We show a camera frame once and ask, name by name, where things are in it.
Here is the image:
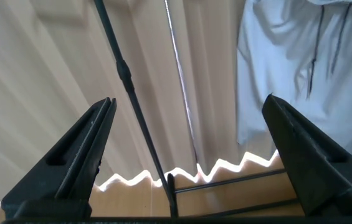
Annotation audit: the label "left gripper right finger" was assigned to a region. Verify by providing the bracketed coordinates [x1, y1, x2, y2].
[262, 94, 352, 217]

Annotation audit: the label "beige curtain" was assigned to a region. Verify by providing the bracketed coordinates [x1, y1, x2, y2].
[0, 0, 280, 215]

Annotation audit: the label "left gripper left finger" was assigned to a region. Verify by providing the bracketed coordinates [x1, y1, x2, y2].
[1, 97, 118, 218]

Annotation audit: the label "black clothes rack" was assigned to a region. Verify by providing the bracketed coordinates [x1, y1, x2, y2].
[93, 0, 300, 218]

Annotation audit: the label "pale grey shorts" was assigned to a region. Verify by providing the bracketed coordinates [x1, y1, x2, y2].
[236, 0, 352, 174]

